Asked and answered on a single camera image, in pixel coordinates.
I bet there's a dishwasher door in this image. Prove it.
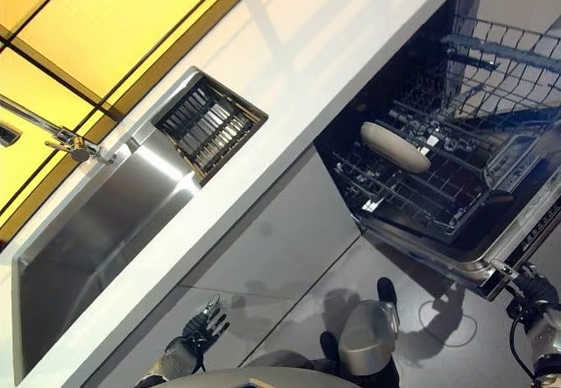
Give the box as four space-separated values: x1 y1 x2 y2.
350 181 561 302

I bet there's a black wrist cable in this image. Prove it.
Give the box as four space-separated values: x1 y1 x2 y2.
507 287 541 381

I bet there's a dishwasher wire rack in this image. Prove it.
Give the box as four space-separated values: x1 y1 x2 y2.
440 15 561 138
332 94 525 243

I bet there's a dishwasher upper wire rack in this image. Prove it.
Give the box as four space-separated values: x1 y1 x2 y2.
440 15 561 138

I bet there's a white ceramic plate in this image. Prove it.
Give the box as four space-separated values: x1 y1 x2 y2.
359 120 433 174

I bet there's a grey cutlery basket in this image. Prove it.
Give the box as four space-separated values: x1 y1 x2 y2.
484 133 545 196

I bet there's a stainless steel sink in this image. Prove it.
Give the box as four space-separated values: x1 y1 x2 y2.
11 67 271 387

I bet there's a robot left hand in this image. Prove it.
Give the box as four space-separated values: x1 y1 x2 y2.
183 293 231 354

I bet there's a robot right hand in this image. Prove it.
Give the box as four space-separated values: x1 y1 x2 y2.
490 258 561 315

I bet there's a dishwasher lower wire rack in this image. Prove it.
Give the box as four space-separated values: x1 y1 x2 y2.
332 94 525 243

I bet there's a chrome kitchen faucet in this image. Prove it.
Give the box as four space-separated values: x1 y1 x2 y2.
0 94 117 166

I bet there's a black sink drying rack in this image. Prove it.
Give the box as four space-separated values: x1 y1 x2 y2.
152 74 269 187

